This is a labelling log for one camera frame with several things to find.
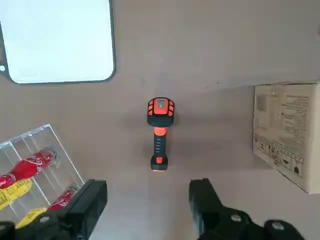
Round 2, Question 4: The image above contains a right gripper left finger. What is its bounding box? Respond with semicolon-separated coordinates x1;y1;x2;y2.
0;178;109;240

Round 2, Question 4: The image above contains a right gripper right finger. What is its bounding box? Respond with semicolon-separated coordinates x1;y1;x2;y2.
188;177;309;240

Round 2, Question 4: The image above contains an orange black barcode scanner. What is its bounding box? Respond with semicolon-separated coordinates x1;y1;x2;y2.
146;96;176;173

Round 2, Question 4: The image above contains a brown cardboard box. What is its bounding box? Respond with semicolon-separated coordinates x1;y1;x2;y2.
251;82;320;195

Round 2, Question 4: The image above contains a red cola bottle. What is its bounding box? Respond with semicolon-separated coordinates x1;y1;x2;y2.
45;184;81;213
0;147;61;191

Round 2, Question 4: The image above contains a yellow drink bottle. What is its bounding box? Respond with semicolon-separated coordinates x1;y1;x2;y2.
0;178;34;211
14;206;49;230

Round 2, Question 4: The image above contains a clear acrylic bottle shelf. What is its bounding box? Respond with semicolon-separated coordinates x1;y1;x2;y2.
0;123;86;224

